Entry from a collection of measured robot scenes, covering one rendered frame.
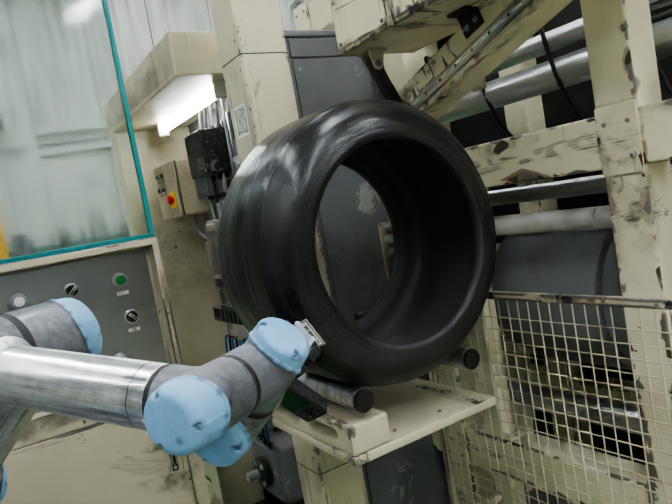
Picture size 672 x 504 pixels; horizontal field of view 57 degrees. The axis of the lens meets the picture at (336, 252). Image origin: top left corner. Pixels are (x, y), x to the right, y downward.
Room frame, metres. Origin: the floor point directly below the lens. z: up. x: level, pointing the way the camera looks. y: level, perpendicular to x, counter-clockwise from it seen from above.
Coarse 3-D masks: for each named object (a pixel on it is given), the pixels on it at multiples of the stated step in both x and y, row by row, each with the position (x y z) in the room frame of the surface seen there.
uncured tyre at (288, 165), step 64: (320, 128) 1.14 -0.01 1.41; (384, 128) 1.18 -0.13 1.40; (256, 192) 1.12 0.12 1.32; (320, 192) 1.10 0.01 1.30; (384, 192) 1.52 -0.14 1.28; (448, 192) 1.44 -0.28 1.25; (256, 256) 1.09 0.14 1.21; (448, 256) 1.47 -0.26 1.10; (256, 320) 1.17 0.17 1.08; (320, 320) 1.08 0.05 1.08; (384, 320) 1.48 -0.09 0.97; (448, 320) 1.24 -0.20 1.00; (384, 384) 1.18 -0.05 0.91
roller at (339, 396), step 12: (312, 384) 1.26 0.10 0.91; (324, 384) 1.23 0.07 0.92; (336, 384) 1.20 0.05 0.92; (348, 384) 1.18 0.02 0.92; (324, 396) 1.22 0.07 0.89; (336, 396) 1.18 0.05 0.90; (348, 396) 1.14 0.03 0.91; (360, 396) 1.13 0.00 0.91; (372, 396) 1.14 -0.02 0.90; (360, 408) 1.12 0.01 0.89
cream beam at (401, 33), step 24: (336, 0) 1.57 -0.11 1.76; (360, 0) 1.48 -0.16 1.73; (384, 0) 1.41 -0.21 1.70; (408, 0) 1.34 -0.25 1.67; (432, 0) 1.29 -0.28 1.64; (456, 0) 1.30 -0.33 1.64; (480, 0) 1.33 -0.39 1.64; (336, 24) 1.58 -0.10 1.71; (360, 24) 1.50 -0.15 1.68; (384, 24) 1.42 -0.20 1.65; (408, 24) 1.42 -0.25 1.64; (432, 24) 1.46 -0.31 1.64; (456, 24) 1.50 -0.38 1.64; (360, 48) 1.56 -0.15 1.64; (408, 48) 1.66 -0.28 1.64
